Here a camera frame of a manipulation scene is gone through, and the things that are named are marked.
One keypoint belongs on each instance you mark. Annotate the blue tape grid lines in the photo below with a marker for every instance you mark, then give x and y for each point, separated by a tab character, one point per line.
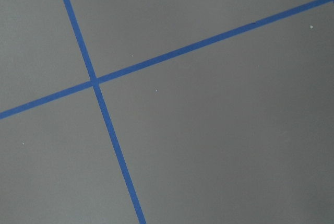
95	82

